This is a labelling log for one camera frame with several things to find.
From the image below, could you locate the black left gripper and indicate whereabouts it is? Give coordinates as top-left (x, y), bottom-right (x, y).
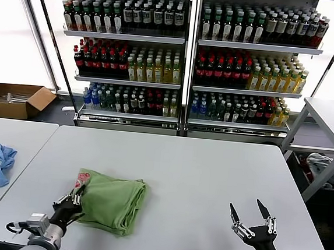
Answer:
top-left (49, 181), bottom-right (87, 230)

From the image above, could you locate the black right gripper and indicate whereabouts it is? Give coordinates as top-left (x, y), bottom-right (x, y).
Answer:
top-left (225, 196), bottom-right (293, 250)

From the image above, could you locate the green polo shirt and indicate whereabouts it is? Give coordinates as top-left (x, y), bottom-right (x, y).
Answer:
top-left (69, 167), bottom-right (149, 240)

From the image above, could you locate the black clothes crate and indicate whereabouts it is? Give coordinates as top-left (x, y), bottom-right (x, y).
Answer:
top-left (283, 150), bottom-right (334, 192)

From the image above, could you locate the red garment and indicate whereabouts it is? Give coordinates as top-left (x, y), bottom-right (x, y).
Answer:
top-left (296, 154), bottom-right (316, 182)

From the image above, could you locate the grey white garment pile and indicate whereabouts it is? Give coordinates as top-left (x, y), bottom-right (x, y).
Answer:
top-left (303, 152), bottom-right (334, 188)

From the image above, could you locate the small labelled dark bottle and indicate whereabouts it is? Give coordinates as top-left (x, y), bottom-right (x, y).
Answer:
top-left (239, 105), bottom-right (250, 125)
top-left (128, 96), bottom-right (139, 115)
top-left (136, 96), bottom-right (146, 115)
top-left (247, 105), bottom-right (258, 125)

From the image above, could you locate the small red-capped cola bottle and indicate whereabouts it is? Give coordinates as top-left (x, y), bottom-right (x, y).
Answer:
top-left (255, 105), bottom-right (266, 126)
top-left (263, 106), bottom-right (275, 126)
top-left (145, 97), bottom-right (155, 116)
top-left (153, 98), bottom-right (163, 117)

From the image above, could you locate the small white-capped dark bottle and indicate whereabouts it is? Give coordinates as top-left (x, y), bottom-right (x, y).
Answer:
top-left (113, 94), bottom-right (124, 114)
top-left (231, 104), bottom-right (242, 124)
top-left (223, 103), bottom-right (234, 123)
top-left (121, 95), bottom-right (132, 114)

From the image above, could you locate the small pale yellow bottle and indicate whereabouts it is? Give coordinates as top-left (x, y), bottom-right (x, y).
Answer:
top-left (169, 98), bottom-right (179, 118)
top-left (271, 107), bottom-right (283, 127)
top-left (279, 107), bottom-right (291, 128)
top-left (161, 98), bottom-right (171, 118)

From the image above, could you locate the small blue water bottle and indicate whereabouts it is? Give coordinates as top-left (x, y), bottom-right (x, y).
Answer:
top-left (81, 90), bottom-right (92, 111)
top-left (189, 100), bottom-right (200, 120)
top-left (89, 92), bottom-right (100, 111)
top-left (197, 101), bottom-right (209, 121)

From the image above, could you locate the small green soda bottle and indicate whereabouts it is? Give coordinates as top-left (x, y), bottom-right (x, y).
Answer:
top-left (207, 102), bottom-right (217, 122)
top-left (215, 103), bottom-right (225, 122)
top-left (97, 93), bottom-right (108, 112)
top-left (105, 93), bottom-right (115, 112)

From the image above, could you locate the open cardboard box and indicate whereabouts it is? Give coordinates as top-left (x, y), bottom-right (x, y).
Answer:
top-left (0, 66), bottom-right (60, 124)

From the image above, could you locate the grey side table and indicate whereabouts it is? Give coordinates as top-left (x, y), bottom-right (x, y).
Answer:
top-left (276, 94), bottom-right (334, 205)

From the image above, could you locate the yellow juice bottle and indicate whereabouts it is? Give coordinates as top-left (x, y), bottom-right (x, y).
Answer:
top-left (277, 68), bottom-right (291, 94)
top-left (135, 58), bottom-right (147, 83)
top-left (249, 66), bottom-right (263, 92)
top-left (286, 69), bottom-right (300, 96)
top-left (153, 58), bottom-right (165, 85)
top-left (144, 58), bottom-right (156, 84)
top-left (258, 66), bottom-right (272, 93)
top-left (126, 57), bottom-right (138, 82)
top-left (268, 68), bottom-right (282, 94)
top-left (294, 70), bottom-right (310, 96)
top-left (162, 59), bottom-right (174, 85)
top-left (171, 59), bottom-right (183, 86)

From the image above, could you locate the grey beverage shelf rack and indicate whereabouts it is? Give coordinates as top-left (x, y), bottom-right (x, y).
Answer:
top-left (37, 0), bottom-right (196, 138)
top-left (184, 0), bottom-right (328, 150)

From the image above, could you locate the white slanted window beam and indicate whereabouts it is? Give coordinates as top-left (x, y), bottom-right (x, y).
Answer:
top-left (7, 0), bottom-right (69, 95)

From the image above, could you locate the green-capped dark tea bottle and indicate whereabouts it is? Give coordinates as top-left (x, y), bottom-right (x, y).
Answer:
top-left (231, 11), bottom-right (245, 44)
top-left (210, 9), bottom-right (224, 42)
top-left (111, 4), bottom-right (125, 36)
top-left (199, 8), bottom-right (213, 41)
top-left (242, 12), bottom-right (256, 45)
top-left (101, 3), bottom-right (114, 35)
top-left (70, 1), bottom-right (85, 32)
top-left (220, 10), bottom-right (235, 43)
top-left (252, 13), bottom-right (267, 45)
top-left (90, 2), bottom-right (104, 34)
top-left (80, 1), bottom-right (94, 33)

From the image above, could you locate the brown-capped tea bottle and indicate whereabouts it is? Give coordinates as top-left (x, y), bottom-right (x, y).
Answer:
top-left (61, 1), bottom-right (76, 31)

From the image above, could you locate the beige-labelled dark drink bottle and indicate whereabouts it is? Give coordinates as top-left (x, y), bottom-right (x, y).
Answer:
top-left (274, 13), bottom-right (289, 47)
top-left (263, 12), bottom-right (278, 45)

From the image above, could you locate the white-labelled dark drink bottle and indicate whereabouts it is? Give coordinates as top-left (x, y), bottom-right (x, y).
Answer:
top-left (306, 16), bottom-right (321, 49)
top-left (285, 14), bottom-right (300, 47)
top-left (121, 1), bottom-right (135, 35)
top-left (162, 4), bottom-right (175, 39)
top-left (296, 15), bottom-right (311, 48)
top-left (141, 2), bottom-right (155, 37)
top-left (152, 3), bottom-right (165, 38)
top-left (131, 2), bottom-right (145, 36)
top-left (172, 4), bottom-right (186, 40)

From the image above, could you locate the red drink bottle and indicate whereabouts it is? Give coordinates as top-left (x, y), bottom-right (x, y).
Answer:
top-left (315, 16), bottom-right (331, 50)

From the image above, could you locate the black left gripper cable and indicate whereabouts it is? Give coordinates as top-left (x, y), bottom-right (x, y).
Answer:
top-left (66, 210), bottom-right (86, 227)

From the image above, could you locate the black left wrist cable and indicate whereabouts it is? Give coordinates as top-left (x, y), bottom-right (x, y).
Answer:
top-left (5, 220), bottom-right (32, 236)

